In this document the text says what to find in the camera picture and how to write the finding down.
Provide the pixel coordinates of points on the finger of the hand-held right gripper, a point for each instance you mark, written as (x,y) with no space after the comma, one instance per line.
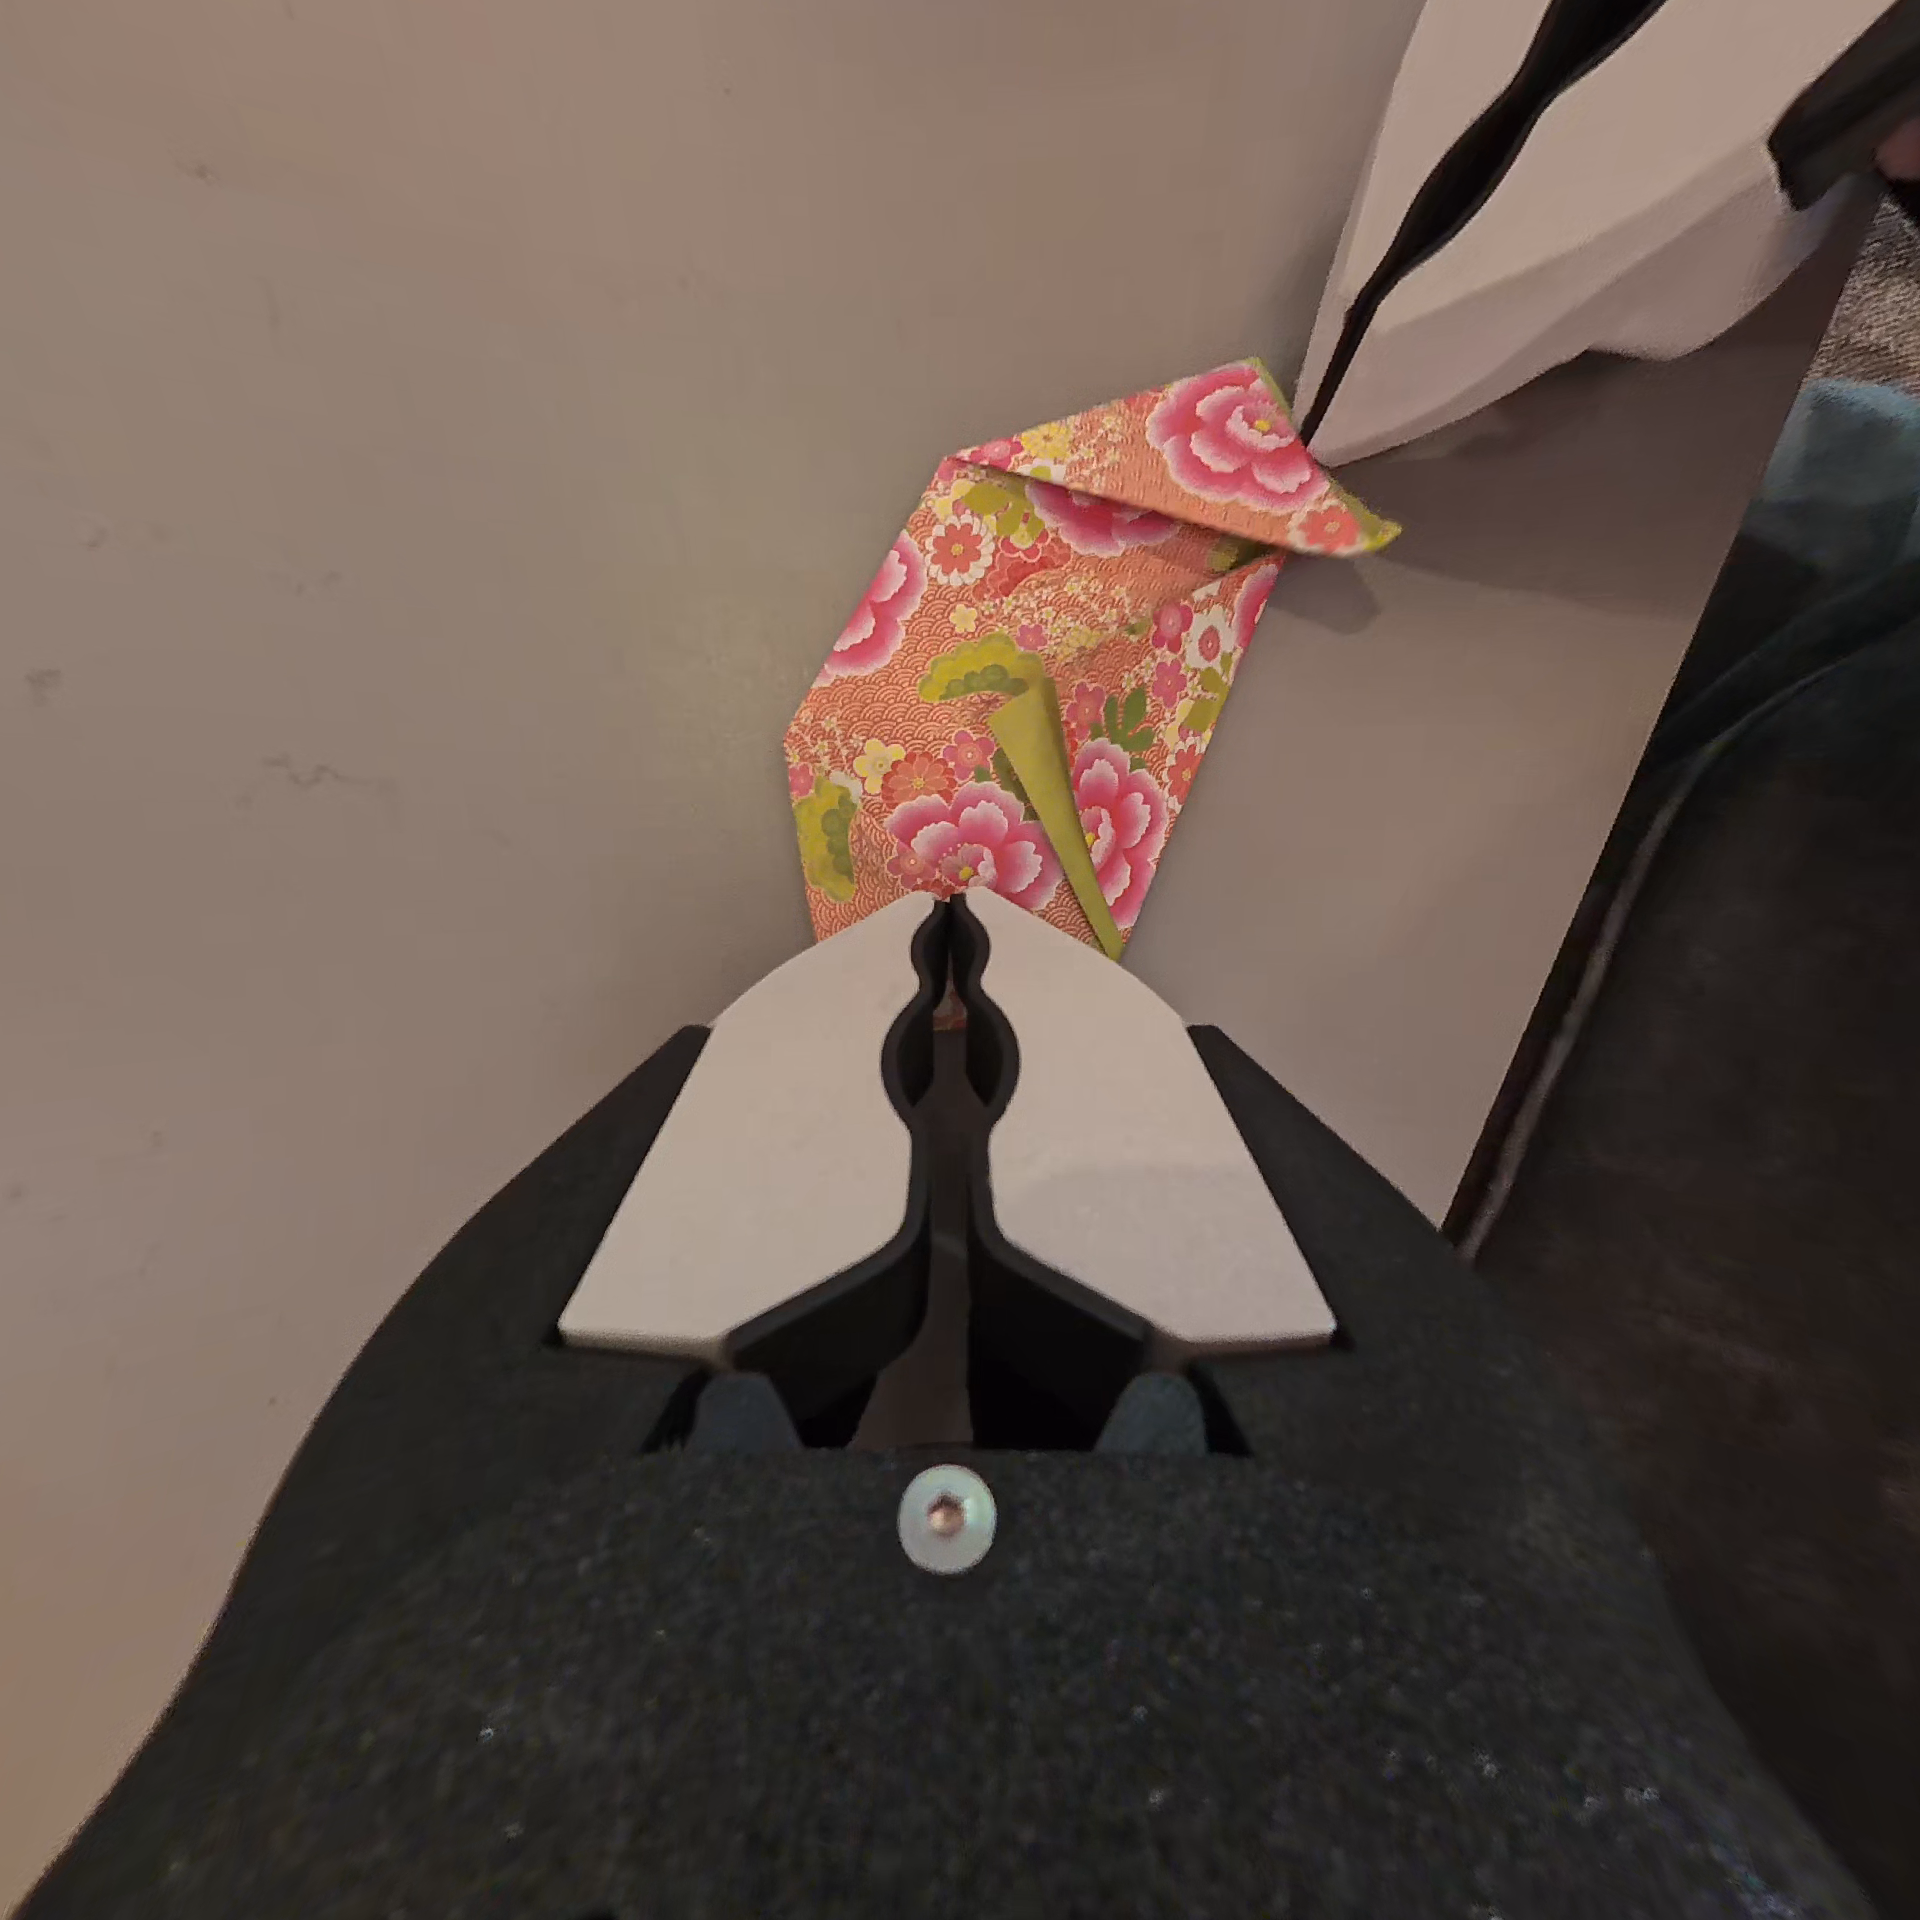
(1419,137)
(1619,196)

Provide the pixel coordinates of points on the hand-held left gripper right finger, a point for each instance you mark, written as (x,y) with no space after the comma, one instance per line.
(1139,1170)

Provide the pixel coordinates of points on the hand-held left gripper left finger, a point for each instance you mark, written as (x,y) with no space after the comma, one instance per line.
(750,1170)

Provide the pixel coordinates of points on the floral origami paper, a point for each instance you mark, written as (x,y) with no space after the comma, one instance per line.
(1018,632)

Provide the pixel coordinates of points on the teal cloth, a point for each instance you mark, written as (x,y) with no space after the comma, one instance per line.
(1868,458)

